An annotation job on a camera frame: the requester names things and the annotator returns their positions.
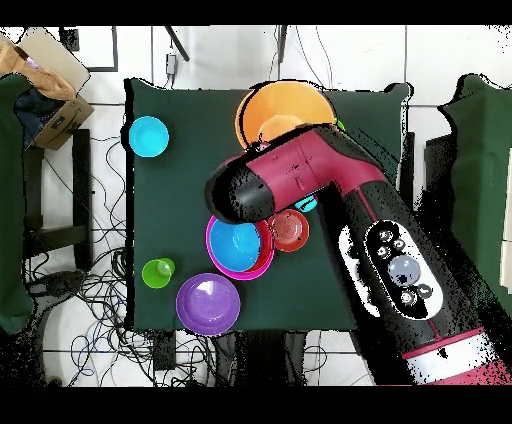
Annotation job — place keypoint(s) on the black square frame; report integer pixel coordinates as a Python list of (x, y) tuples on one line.
[(115, 52)]

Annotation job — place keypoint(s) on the black tripod leg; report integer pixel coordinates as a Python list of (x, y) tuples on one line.
[(282, 44), (178, 44)]

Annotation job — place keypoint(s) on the purple bowl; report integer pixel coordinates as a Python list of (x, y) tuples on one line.
[(208, 304)]

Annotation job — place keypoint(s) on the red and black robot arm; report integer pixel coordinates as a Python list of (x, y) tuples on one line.
[(312, 168)]

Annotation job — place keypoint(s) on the green cup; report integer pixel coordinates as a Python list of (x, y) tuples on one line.
[(154, 276), (340, 125)]

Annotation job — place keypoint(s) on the black stool frame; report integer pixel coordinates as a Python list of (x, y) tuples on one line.
[(82, 180)]

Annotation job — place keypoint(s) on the brown cloth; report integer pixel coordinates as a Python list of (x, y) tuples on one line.
[(48, 80)]

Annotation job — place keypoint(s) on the blue cup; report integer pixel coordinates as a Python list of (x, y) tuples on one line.
[(307, 204)]

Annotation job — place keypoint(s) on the dark green hanging cloth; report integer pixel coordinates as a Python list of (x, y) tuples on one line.
[(12, 200), (480, 180)]

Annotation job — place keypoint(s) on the large orange bowl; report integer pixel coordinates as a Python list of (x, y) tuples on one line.
[(280, 104)]

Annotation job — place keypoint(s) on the small red bowl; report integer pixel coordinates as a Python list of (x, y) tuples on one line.
[(290, 232)]

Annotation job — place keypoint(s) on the large pink bowl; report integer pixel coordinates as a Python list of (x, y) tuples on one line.
[(240, 276)]

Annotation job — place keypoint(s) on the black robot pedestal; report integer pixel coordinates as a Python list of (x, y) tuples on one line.
[(260, 360)]

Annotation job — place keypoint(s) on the black side furniture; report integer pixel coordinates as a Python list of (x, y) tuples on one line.
[(440, 168)]

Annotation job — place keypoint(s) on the grey power adapter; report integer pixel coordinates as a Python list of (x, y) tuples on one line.
[(171, 64)]

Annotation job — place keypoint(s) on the cardboard box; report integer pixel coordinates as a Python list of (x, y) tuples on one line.
[(60, 120)]

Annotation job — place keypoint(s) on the medium blue bowl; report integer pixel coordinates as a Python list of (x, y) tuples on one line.
[(234, 246)]

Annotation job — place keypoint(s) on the small light blue bowl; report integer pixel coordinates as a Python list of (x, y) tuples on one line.
[(148, 136)]

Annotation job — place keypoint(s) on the dark green table cloth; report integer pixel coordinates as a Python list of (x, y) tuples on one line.
[(172, 200)]

